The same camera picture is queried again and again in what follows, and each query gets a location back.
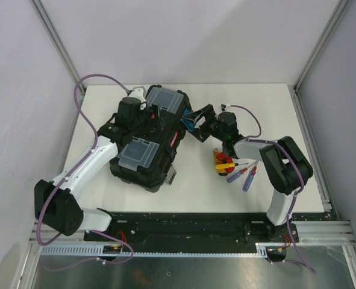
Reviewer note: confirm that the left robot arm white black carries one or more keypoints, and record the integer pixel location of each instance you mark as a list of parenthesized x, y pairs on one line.
[(56, 202)]

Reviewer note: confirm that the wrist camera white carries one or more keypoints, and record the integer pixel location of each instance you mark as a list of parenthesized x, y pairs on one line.
[(139, 93), (225, 107)]

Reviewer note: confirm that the left aluminium frame post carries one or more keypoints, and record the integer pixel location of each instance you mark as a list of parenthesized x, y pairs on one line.
[(55, 38)]

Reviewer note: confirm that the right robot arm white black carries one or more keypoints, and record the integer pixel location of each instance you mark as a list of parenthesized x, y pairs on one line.
[(286, 166)]

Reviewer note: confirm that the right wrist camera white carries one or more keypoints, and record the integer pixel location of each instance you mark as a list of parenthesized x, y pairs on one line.
[(225, 107)]

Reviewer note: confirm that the red handled pliers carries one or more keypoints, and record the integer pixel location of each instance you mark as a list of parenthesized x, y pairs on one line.
[(221, 158)]

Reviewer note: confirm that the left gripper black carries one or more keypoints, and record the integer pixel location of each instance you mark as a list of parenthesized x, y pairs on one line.
[(153, 124)]

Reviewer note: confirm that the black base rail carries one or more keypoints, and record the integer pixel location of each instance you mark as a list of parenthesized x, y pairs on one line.
[(194, 232)]

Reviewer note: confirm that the black plastic toolbox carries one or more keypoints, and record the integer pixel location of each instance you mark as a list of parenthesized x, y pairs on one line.
[(147, 162)]

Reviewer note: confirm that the aluminium frame post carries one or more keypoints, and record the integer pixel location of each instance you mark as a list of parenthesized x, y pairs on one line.
[(327, 33), (55, 38)]

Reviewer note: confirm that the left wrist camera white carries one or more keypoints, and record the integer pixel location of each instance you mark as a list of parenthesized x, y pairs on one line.
[(139, 93)]

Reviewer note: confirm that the yellow utility knife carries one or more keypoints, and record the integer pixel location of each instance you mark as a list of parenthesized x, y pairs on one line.
[(222, 166)]

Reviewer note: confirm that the right aluminium frame post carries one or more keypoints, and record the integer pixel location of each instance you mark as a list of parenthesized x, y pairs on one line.
[(327, 33)]

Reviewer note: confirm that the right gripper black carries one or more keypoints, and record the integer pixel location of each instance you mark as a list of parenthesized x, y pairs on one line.
[(200, 132)]

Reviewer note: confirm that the blue screwdriver left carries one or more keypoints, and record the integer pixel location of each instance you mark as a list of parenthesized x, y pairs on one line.
[(239, 173)]

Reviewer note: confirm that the grey slotted cable duct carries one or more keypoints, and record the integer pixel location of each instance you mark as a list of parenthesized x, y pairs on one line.
[(258, 251)]

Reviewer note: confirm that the blue screwdriver right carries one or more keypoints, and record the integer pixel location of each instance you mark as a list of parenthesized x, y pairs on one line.
[(249, 179)]

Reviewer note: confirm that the blue screwdriver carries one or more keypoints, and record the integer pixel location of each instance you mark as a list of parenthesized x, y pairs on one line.
[(239, 173), (249, 179)]

